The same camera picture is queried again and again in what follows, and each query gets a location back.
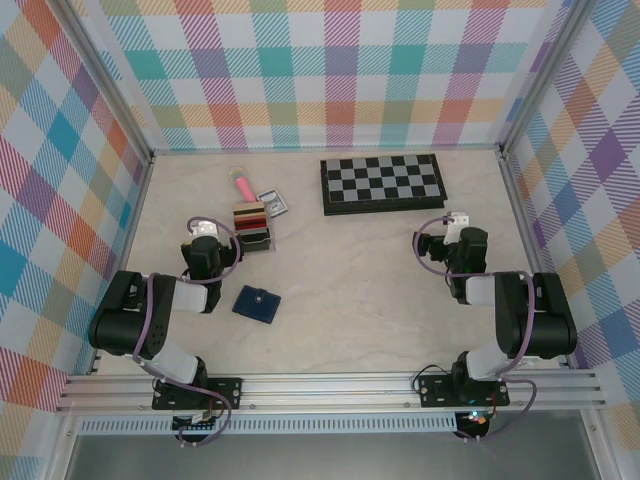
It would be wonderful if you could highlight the navy leather card holder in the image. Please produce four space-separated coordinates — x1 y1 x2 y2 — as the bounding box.
231 283 282 326

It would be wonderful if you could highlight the blue playing card box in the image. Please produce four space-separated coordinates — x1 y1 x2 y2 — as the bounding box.
256 188 291 220

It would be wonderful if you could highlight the pink toy microphone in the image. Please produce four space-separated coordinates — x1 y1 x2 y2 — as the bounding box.
228 166 259 205

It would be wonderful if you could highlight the black grey chessboard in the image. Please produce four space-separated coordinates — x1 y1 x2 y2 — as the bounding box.
319 153 447 217

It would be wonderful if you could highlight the left controller board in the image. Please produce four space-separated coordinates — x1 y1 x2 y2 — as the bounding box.
171 412 222 435

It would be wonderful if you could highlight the controller board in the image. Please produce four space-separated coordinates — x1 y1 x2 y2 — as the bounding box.
455 409 494 432
171 412 222 435

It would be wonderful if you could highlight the right controller board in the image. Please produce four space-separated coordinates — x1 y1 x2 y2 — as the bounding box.
455 409 494 432

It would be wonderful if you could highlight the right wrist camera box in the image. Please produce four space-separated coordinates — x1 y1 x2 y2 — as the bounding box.
443 211 472 246

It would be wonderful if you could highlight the aluminium table side rail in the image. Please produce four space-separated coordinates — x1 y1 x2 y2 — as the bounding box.
88 152 157 376
498 147 576 370

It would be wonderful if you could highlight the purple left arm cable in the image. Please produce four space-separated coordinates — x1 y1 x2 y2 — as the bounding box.
132 216 245 448

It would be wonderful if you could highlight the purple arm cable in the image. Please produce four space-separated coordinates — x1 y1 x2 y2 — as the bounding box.
132 216 245 448
412 216 539 444

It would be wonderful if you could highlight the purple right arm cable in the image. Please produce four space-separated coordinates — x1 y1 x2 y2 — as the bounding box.
412 216 539 444

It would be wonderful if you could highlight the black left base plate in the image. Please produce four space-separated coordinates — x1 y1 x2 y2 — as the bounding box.
151 377 244 412

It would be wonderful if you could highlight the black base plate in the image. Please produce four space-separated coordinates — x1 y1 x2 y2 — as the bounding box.
151 377 244 412
416 373 512 409

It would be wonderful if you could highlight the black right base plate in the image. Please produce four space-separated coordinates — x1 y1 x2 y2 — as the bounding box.
416 373 512 409

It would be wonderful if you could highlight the aluminium table back rail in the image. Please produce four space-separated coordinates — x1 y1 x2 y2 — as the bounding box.
149 143 504 158

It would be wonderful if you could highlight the aluminium mounting rail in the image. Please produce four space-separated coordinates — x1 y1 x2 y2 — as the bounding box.
54 369 609 415

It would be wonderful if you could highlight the aluminium frame post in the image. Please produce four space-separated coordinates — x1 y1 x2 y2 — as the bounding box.
58 0 155 169
498 0 596 159

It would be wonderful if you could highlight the white slotted cable duct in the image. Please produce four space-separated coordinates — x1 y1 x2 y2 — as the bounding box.
77 417 460 435

